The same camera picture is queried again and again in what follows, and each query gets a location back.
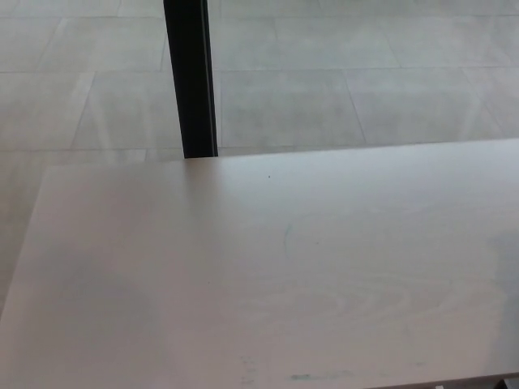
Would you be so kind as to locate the black vertical metal post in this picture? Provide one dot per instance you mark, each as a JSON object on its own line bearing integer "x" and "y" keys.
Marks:
{"x": 194, "y": 81}

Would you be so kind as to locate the grey table frame part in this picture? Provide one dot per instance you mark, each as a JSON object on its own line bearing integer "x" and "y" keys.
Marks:
{"x": 509, "y": 383}

